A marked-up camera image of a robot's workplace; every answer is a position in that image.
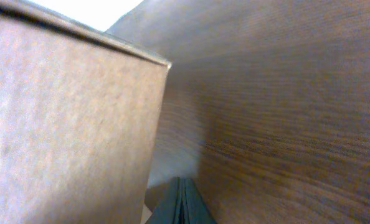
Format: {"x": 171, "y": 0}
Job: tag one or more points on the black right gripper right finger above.
{"x": 192, "y": 208}

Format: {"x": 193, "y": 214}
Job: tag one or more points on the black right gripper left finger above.
{"x": 168, "y": 209}

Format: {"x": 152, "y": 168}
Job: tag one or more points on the cardboard box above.
{"x": 79, "y": 111}

